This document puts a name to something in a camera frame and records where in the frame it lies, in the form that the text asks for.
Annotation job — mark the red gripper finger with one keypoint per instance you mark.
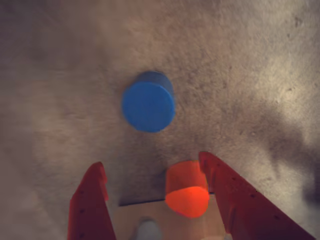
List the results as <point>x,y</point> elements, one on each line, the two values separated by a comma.
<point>90,212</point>
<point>245,212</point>

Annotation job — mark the blue cylinder block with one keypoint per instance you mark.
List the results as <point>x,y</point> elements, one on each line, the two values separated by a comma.
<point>148,107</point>

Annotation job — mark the wooden shape sorter box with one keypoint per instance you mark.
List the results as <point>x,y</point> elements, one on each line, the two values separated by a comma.
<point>125,225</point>

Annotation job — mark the orange half-round block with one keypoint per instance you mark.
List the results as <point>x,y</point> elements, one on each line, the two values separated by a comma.
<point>186,197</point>

